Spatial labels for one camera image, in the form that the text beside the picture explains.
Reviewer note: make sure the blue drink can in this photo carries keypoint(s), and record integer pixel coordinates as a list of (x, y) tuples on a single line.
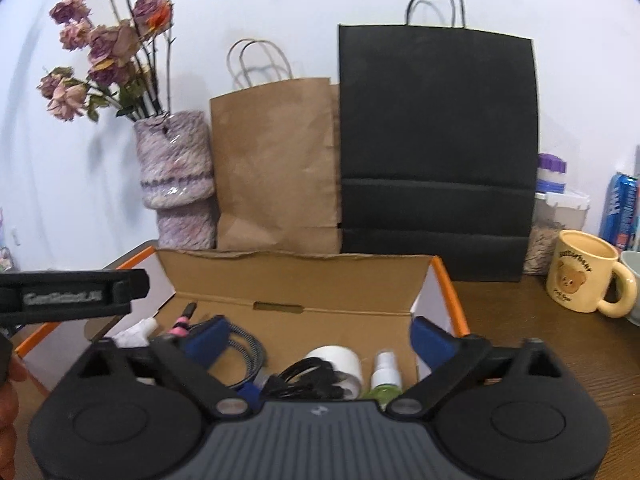
[(619, 210)]

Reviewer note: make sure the dried pink flower bouquet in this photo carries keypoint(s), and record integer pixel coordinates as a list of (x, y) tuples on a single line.
[(112, 45)]

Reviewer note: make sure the black paper bag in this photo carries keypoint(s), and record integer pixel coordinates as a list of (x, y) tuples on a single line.
[(435, 150)]

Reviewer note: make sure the purple-lidded white jar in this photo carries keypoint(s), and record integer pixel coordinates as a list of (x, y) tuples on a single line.
[(552, 175)]

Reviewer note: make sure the brown paper bag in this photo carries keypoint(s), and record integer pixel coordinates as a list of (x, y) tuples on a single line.
[(275, 170)]

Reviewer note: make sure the yellow bear mug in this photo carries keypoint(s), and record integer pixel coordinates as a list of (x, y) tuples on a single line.
[(575, 275)]

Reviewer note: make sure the person's left hand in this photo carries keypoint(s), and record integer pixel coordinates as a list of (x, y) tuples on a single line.
[(10, 405)]

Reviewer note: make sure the small white bottle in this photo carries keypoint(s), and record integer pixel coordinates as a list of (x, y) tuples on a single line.
[(137, 333)]

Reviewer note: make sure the clear white-lidded seed container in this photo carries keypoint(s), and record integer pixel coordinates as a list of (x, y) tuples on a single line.
[(542, 247)]

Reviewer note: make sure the pale grey cup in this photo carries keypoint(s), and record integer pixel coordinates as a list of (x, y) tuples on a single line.
[(634, 305)]

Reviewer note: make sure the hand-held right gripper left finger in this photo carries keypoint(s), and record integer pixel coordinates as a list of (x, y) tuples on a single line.
[(206, 342)]

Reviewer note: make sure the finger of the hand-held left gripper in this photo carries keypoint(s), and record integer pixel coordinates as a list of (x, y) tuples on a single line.
[(137, 287)]

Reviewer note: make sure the pink and black pen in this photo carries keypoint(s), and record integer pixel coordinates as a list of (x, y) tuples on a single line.
[(183, 327)]

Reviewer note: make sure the orange-edged cardboard box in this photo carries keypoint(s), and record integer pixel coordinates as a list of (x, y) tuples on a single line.
[(300, 330)]

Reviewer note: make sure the white tape roll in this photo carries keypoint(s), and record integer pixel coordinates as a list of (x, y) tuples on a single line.
[(341, 359)]

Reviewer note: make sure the purple mottled ceramic vase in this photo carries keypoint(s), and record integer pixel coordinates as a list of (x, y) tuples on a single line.
[(175, 170)]

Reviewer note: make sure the green spray bottle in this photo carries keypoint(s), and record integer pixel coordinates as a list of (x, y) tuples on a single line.
[(386, 392)]

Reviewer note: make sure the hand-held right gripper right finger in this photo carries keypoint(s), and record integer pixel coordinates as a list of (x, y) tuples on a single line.
[(432, 342)]

